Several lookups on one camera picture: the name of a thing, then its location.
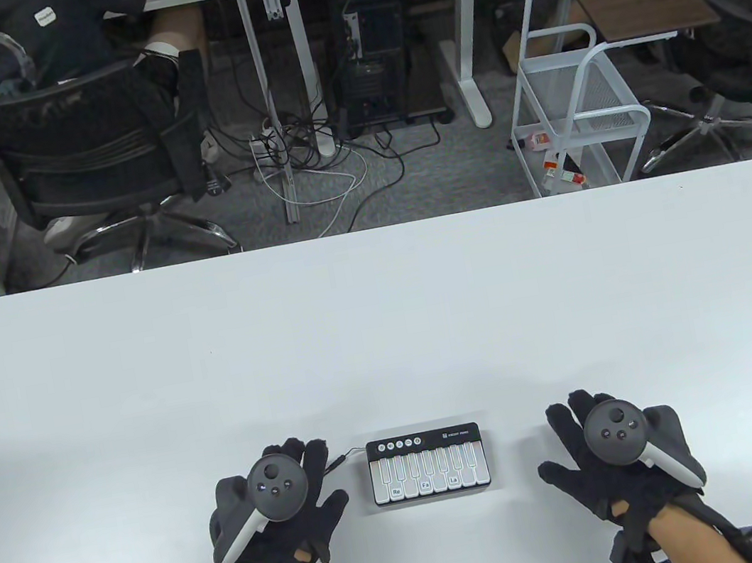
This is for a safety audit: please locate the person's right hand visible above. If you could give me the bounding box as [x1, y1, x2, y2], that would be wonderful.
[525, 371, 713, 535]

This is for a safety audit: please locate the person's left hand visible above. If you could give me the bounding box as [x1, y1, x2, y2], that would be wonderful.
[195, 430, 361, 563]

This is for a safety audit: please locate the person's right forearm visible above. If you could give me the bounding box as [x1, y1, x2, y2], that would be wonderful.
[645, 495, 746, 563]

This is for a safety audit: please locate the grey controller on left glove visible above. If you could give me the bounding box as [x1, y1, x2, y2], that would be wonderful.
[202, 449, 321, 563]

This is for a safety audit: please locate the grey controller on glove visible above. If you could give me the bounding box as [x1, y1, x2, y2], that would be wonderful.
[579, 388, 708, 505]
[202, 449, 321, 563]

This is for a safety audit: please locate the grey controller on right glove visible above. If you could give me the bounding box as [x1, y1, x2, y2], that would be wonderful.
[579, 388, 708, 505]

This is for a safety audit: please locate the black right wrist sensor box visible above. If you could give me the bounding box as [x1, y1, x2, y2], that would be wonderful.
[604, 520, 674, 563]

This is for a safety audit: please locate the small black white toy piano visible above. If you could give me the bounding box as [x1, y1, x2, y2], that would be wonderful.
[362, 420, 494, 513]

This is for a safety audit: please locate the white power strip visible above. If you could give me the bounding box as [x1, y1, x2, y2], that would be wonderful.
[246, 129, 291, 182]

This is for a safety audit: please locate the black chair with metal base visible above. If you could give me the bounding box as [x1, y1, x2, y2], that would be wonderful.
[613, 0, 752, 177]

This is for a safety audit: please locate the black mesh office chair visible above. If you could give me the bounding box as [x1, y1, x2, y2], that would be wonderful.
[0, 45, 245, 295]

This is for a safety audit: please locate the black computer tower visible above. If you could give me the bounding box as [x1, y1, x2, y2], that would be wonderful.
[321, 0, 456, 142]

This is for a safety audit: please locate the white desk with single leg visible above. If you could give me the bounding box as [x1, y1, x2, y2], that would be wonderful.
[141, 0, 366, 184]

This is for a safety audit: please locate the thin black glove cable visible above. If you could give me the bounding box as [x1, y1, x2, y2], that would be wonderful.
[319, 447, 372, 478]

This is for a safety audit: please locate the white cable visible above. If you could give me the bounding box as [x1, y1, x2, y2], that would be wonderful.
[257, 143, 374, 216]

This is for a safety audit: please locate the white wire cart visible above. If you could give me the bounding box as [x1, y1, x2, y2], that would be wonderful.
[488, 0, 663, 202]

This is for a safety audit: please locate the tangle of black cables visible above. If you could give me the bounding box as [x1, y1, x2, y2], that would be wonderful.
[270, 77, 408, 177]

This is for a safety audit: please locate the long aluminium profile post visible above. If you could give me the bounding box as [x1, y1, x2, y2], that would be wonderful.
[230, 0, 303, 228]

